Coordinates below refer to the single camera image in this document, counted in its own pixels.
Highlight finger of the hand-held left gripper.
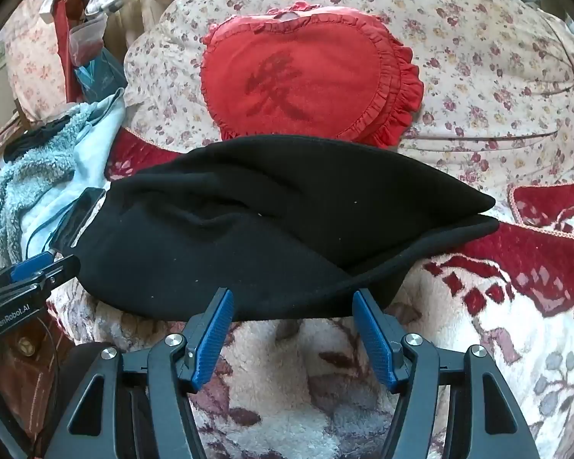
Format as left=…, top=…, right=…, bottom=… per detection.
left=0, top=251, right=57, bottom=293
left=26, top=254, right=81, bottom=299

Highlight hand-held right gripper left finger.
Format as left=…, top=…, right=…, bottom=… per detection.
left=45, top=287, right=235, bottom=459

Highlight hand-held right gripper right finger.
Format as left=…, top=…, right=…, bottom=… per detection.
left=351, top=288, right=541, bottom=459

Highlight black pants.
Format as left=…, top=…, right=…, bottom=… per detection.
left=72, top=135, right=501, bottom=322

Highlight black smartphone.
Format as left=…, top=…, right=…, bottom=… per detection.
left=48, top=188, right=107, bottom=254

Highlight light blue fleece jacket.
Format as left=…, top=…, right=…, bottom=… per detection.
left=0, top=88, right=127, bottom=269

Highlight red and white plush blanket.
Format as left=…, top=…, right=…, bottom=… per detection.
left=43, top=129, right=574, bottom=459

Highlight black cloth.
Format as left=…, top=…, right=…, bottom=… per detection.
left=2, top=115, right=77, bottom=163

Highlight teal bag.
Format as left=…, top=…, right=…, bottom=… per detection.
left=74, top=48, right=127, bottom=103

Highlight pink floral pillow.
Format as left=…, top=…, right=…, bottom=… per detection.
left=2, top=0, right=77, bottom=127

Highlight clear plastic bag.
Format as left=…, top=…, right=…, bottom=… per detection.
left=69, top=14, right=107, bottom=65

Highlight red hanging cloth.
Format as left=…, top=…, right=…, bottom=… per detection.
left=57, top=0, right=84, bottom=101

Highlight red heart-shaped frilled pillow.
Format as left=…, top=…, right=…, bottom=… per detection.
left=201, top=2, right=426, bottom=148

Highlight floral quilt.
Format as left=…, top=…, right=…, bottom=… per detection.
left=123, top=0, right=574, bottom=230

